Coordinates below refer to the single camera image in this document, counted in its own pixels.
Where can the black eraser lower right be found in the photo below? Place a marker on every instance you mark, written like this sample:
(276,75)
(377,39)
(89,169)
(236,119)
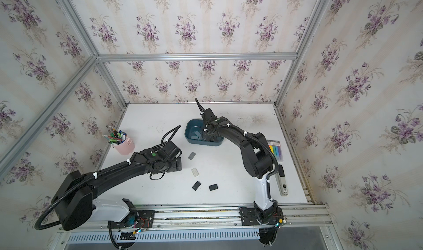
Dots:
(213,187)

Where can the black eraser lower left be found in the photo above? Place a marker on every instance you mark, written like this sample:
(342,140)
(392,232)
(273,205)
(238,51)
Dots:
(196,185)

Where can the grey stapler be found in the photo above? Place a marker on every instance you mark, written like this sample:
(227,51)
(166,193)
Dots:
(281,181)

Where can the teal plastic storage box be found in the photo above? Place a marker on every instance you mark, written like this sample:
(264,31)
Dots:
(198,125)

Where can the black eraser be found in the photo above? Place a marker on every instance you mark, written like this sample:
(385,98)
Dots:
(213,187)
(196,185)

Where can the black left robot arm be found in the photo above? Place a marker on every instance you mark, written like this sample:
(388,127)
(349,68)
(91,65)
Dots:
(77,199)

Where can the coloured highlighter pack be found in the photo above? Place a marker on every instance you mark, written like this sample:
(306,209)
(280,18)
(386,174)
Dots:
(275,147)

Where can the grey eraser centre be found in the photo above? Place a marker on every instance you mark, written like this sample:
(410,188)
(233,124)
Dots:
(191,156)

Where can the grey-blue eraser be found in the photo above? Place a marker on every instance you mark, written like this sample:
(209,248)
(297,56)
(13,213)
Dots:
(196,135)

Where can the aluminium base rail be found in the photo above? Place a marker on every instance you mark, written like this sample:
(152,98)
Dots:
(189,224)

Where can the pink pen cup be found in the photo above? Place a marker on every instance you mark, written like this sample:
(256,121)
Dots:
(120,141)

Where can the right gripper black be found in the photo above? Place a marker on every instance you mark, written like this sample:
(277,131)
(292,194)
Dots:
(205,133)

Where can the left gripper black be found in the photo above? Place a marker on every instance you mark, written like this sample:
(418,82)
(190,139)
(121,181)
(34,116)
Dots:
(175,167)

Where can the white eraser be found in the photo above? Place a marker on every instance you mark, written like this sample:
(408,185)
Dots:
(195,172)

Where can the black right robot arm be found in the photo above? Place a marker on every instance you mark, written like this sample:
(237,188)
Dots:
(257,158)

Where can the aluminium frame horizontal rail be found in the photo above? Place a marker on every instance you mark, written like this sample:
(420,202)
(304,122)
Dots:
(196,56)

